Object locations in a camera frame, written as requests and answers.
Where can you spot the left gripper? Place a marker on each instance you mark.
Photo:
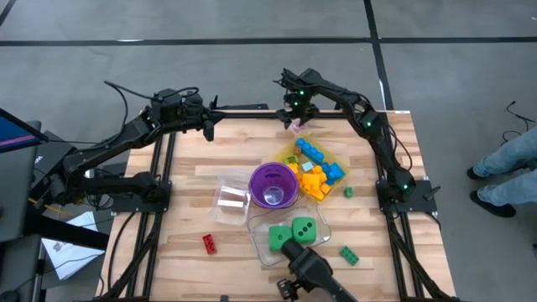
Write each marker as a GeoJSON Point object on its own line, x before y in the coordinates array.
{"type": "Point", "coordinates": [176, 109]}

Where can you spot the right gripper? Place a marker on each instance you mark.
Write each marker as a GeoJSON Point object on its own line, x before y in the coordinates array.
{"type": "Point", "coordinates": [302, 105]}

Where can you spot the pink card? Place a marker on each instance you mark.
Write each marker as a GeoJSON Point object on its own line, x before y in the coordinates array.
{"type": "Point", "coordinates": [296, 124]}

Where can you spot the lime green toy brick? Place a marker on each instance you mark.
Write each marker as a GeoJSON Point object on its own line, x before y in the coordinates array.
{"type": "Point", "coordinates": [291, 159]}

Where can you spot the mint toy brick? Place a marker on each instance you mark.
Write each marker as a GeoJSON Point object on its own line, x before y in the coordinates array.
{"type": "Point", "coordinates": [307, 166]}

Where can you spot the yellow sponge block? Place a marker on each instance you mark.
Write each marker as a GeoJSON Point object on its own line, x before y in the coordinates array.
{"type": "Point", "coordinates": [293, 168]}

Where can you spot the blue studded brick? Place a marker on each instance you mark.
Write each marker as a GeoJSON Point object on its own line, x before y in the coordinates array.
{"type": "Point", "coordinates": [326, 170]}

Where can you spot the yellow angled toy brick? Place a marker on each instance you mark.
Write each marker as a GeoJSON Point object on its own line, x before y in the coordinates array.
{"type": "Point", "coordinates": [309, 181]}

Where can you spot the tall yellow brick stack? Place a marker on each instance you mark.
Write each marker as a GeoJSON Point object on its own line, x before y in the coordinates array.
{"type": "Point", "coordinates": [326, 188]}

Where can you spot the green foam die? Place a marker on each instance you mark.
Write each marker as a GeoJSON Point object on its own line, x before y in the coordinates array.
{"type": "Point", "coordinates": [304, 230]}
{"type": "Point", "coordinates": [279, 239]}

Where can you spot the red toy brick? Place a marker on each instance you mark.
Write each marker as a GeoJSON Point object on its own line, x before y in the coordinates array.
{"type": "Point", "coordinates": [209, 244]}

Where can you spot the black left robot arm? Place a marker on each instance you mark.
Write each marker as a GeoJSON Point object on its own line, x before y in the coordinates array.
{"type": "Point", "coordinates": [113, 138]}

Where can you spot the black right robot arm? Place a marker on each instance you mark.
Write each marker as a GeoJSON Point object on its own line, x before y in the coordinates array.
{"type": "Point", "coordinates": [377, 138]}

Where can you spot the long blue knobbed brick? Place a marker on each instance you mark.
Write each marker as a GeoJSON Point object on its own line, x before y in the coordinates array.
{"type": "Point", "coordinates": [309, 150]}

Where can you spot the yellow translucent tray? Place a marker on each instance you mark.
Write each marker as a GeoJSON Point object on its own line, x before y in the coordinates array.
{"type": "Point", "coordinates": [331, 156]}

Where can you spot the purple plastic bucket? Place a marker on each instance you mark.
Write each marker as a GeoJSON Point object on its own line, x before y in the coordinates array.
{"type": "Point", "coordinates": [260, 189]}

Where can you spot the small green toy brick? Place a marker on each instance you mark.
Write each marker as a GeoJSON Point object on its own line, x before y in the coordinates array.
{"type": "Point", "coordinates": [348, 192]}

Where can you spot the small clear plastic box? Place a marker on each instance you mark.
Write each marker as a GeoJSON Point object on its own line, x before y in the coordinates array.
{"type": "Point", "coordinates": [230, 214]}

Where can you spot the large clear plastic bin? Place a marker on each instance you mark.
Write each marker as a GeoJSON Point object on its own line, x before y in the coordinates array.
{"type": "Point", "coordinates": [260, 235]}

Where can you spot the dark green toy brick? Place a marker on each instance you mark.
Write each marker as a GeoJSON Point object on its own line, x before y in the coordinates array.
{"type": "Point", "coordinates": [349, 255]}

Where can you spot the black jointed device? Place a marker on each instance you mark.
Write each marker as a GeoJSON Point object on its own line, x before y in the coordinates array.
{"type": "Point", "coordinates": [312, 268]}

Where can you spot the black equipment box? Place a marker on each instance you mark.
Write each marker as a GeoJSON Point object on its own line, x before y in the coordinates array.
{"type": "Point", "coordinates": [46, 155]}

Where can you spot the white paper sheet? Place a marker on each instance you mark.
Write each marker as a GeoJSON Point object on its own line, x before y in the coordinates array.
{"type": "Point", "coordinates": [69, 247]}

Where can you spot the monitor with blue screen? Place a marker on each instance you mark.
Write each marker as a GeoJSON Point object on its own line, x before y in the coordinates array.
{"type": "Point", "coordinates": [14, 134]}

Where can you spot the person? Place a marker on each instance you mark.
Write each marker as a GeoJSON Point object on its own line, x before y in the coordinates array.
{"type": "Point", "coordinates": [512, 168]}

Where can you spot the black metal table frame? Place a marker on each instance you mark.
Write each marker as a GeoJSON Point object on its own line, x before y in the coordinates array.
{"type": "Point", "coordinates": [251, 114]}

